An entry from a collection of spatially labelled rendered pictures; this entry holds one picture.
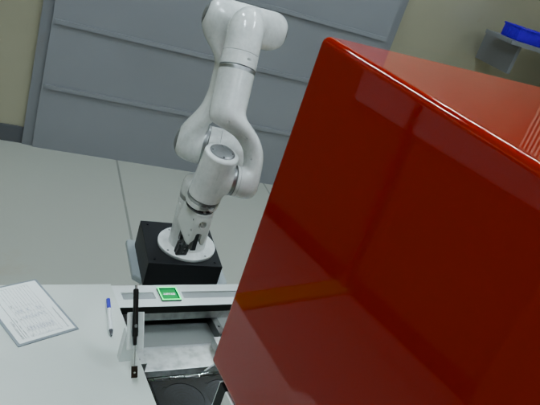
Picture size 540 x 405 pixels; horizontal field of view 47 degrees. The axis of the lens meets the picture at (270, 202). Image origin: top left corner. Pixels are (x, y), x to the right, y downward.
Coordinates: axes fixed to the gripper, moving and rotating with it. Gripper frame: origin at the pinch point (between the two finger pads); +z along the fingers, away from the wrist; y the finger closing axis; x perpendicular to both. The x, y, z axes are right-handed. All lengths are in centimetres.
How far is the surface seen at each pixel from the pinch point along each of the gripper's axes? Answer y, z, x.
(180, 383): -30.2, 16.2, 3.6
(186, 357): -20.2, 20.0, -2.2
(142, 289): -0.3, 15.8, 6.4
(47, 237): 154, 144, -9
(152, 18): 283, 59, -76
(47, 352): -22.5, 11.1, 34.5
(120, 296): -3.2, 15.3, 13.3
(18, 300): -4.5, 14.3, 38.6
